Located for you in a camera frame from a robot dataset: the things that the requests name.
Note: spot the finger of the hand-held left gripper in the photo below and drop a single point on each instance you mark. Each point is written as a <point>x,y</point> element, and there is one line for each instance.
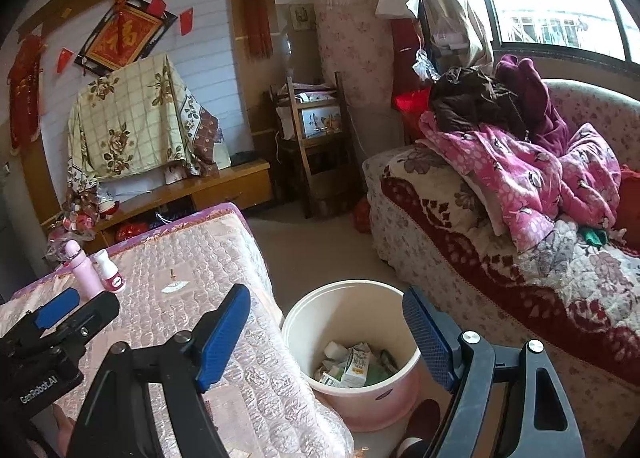
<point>57,309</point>
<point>95,313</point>

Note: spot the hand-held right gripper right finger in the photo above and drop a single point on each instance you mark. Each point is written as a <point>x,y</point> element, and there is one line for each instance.
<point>425,333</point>

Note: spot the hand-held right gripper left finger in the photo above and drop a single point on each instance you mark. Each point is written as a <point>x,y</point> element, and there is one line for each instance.
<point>222,338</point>

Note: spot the green white milk carton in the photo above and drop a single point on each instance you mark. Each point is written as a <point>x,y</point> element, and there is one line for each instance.
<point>356,368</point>

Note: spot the round plastic bin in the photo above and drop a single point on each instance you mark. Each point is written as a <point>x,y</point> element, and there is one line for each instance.
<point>350,408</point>

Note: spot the person's left hand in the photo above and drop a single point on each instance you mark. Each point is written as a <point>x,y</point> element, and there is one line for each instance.
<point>62,430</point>

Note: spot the pink insulated bottle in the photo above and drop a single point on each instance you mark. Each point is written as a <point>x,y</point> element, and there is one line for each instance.
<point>87,278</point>

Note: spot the white bottle pink label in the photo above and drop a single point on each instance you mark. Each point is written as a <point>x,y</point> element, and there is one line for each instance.
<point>111,275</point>

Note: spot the artificial flower bouquet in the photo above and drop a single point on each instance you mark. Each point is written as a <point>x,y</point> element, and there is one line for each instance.
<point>75,223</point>

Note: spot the floral covered sofa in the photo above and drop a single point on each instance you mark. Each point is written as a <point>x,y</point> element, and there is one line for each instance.
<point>450,248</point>

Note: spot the pink quilted table cover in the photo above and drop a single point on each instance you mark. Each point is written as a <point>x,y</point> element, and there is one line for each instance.
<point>175,258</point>

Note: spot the dark slipper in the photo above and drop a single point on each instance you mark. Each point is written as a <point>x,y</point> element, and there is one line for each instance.
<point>417,428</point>

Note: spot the small green white box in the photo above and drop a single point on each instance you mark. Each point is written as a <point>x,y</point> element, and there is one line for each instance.
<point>330,379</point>

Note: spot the red white ornament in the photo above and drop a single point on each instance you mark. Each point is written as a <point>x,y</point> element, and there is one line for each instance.
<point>108,206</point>

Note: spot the red bag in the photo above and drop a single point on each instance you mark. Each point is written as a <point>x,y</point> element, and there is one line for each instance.
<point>362,217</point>

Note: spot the wooden low cabinet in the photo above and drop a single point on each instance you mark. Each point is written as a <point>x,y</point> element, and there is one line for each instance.
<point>225,193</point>

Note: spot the pink floral blanket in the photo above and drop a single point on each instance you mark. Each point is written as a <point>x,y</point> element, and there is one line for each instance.
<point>500,167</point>

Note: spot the black set-top box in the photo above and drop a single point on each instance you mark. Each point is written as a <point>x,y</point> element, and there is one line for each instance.
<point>244,156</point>

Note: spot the small green cloth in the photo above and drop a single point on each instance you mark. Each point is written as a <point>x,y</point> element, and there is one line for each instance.
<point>594,236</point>

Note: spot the yellow floral checked cloth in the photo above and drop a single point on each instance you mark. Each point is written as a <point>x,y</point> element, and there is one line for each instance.
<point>130,112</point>

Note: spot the dark wooden rack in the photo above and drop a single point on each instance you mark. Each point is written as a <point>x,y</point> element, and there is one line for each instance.
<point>320,157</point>

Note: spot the floral printed box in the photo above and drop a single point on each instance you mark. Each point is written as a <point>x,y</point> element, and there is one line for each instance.
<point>322,121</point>

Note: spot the brown jacket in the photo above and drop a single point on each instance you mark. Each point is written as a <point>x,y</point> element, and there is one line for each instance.
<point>470,97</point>

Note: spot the red cushion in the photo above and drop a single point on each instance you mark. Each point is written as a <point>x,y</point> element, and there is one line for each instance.
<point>629,203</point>

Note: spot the small red flag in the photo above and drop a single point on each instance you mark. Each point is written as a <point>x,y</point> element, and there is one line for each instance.
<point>64,60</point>
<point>185,20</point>
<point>158,4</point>

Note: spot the clear plastic bag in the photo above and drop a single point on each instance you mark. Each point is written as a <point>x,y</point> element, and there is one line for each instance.
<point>426,65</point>

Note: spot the maroon garment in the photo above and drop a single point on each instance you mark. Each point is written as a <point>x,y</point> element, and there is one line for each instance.
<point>530,82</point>

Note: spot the red gold framed picture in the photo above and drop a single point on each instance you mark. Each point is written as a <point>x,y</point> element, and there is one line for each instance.
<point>120,35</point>

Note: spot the floral covered standing appliance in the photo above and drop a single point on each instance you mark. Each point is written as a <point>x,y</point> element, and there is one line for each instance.
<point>350,37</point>

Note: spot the white paper bag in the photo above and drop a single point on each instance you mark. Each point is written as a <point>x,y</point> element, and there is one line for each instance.
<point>395,2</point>

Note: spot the long red wall decoration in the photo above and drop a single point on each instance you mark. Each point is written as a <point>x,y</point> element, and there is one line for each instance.
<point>25,87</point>

